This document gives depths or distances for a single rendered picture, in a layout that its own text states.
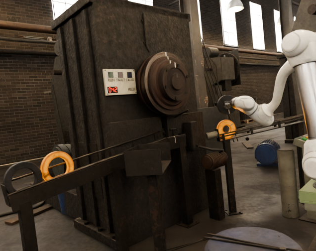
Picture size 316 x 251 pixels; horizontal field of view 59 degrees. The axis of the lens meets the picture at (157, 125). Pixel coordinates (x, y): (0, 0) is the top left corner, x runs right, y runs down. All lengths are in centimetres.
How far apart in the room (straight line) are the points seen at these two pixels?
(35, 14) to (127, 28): 654
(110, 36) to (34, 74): 617
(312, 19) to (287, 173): 267
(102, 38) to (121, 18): 24
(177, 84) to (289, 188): 115
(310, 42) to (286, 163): 105
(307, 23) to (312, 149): 319
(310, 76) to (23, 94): 717
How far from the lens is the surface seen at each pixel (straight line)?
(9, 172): 160
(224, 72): 1005
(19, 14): 848
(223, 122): 239
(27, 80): 808
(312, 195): 171
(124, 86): 205
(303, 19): 461
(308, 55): 158
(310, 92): 157
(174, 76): 207
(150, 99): 201
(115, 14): 218
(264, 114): 201
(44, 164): 165
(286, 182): 238
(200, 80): 644
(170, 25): 252
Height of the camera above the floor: 92
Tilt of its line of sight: 3 degrees down
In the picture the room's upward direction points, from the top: 6 degrees counter-clockwise
